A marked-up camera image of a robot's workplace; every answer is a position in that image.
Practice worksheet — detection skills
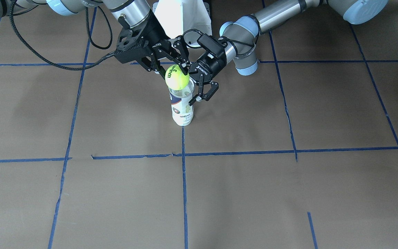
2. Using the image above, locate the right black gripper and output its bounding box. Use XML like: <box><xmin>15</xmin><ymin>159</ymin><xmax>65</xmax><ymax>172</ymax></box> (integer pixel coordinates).
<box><xmin>115</xmin><ymin>16</ymin><xmax>190</xmax><ymax>75</ymax></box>

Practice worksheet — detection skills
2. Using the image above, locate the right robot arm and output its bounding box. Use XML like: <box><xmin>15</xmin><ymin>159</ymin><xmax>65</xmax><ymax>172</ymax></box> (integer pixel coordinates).
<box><xmin>0</xmin><ymin>0</ymin><xmax>190</xmax><ymax>77</ymax></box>

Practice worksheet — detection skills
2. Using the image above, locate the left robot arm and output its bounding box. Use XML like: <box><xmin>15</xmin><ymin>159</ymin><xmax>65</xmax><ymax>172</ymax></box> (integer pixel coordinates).
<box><xmin>189</xmin><ymin>0</ymin><xmax>388</xmax><ymax>105</ymax></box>

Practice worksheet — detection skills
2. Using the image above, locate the clear tennis ball can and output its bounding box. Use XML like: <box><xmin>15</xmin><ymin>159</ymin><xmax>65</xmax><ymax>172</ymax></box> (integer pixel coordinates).
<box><xmin>169</xmin><ymin>79</ymin><xmax>195</xmax><ymax>126</ymax></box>

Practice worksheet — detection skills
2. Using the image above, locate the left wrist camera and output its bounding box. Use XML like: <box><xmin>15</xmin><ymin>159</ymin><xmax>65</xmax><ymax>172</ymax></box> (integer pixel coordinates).
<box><xmin>197</xmin><ymin>34</ymin><xmax>225</xmax><ymax>58</ymax></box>

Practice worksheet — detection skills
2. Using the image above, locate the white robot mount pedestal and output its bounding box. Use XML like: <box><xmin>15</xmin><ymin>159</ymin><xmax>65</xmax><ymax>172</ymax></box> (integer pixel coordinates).
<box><xmin>152</xmin><ymin>0</ymin><xmax>212</xmax><ymax>48</ymax></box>

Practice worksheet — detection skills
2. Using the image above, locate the yellow tennis ball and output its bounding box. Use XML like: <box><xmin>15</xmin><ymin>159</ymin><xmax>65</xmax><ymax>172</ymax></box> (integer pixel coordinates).
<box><xmin>165</xmin><ymin>65</ymin><xmax>190</xmax><ymax>90</ymax></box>

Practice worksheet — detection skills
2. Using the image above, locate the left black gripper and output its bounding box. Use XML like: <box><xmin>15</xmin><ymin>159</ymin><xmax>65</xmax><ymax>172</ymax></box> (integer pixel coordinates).
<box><xmin>189</xmin><ymin>50</ymin><xmax>227</xmax><ymax>106</ymax></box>

